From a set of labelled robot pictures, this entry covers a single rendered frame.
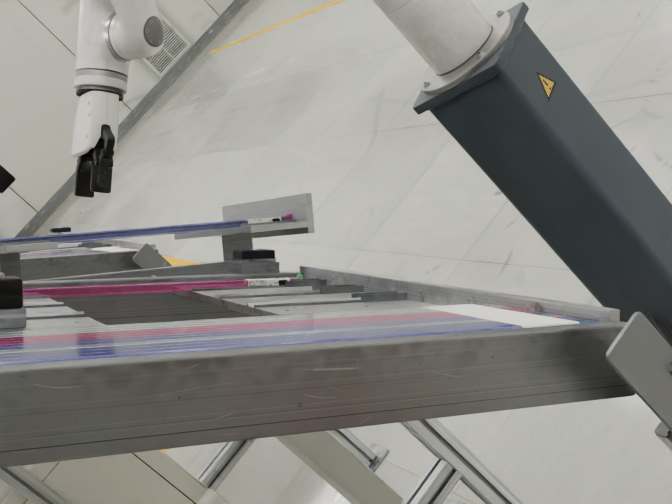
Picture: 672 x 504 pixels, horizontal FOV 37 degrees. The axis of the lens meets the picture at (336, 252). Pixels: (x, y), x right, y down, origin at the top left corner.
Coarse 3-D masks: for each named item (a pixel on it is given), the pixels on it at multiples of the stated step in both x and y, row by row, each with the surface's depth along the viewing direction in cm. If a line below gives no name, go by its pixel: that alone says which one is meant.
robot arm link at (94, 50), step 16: (96, 0) 159; (80, 16) 161; (96, 16) 159; (112, 16) 158; (80, 32) 160; (96, 32) 159; (80, 48) 160; (96, 48) 159; (112, 48) 158; (80, 64) 160; (96, 64) 159; (112, 64) 159; (128, 64) 163
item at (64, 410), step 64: (0, 384) 63; (64, 384) 64; (128, 384) 66; (192, 384) 68; (256, 384) 70; (320, 384) 72; (384, 384) 75; (448, 384) 77; (512, 384) 80; (576, 384) 83; (0, 448) 63; (64, 448) 65; (128, 448) 67
